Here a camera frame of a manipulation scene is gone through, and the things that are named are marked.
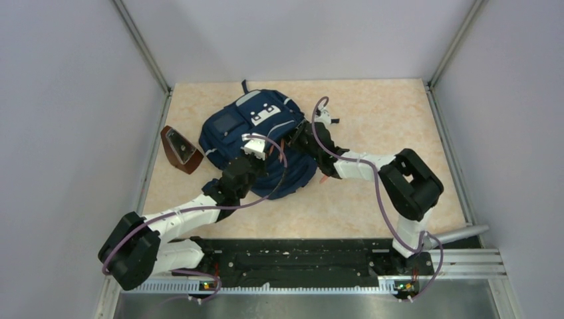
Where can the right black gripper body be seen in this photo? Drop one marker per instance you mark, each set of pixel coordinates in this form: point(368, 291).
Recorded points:
point(300, 141)

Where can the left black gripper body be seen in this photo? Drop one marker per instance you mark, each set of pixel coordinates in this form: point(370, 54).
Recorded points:
point(258, 167)

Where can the navy blue backpack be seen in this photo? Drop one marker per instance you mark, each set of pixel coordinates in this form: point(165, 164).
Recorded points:
point(268, 117)

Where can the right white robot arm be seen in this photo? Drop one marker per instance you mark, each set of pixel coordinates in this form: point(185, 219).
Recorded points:
point(406, 188)

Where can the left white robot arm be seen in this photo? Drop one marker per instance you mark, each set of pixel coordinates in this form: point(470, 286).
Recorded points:
point(140, 247)

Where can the brown wedge stand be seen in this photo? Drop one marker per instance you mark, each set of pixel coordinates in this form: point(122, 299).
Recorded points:
point(180, 152)

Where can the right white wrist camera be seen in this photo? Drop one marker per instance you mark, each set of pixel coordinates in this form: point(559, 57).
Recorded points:
point(322, 115)

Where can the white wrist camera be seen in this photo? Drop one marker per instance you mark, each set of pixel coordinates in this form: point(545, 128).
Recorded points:
point(254, 144)
point(322, 115)

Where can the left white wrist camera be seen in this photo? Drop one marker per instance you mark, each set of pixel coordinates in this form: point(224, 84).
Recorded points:
point(254, 144)

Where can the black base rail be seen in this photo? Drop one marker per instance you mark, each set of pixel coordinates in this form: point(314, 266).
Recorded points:
point(307, 263)

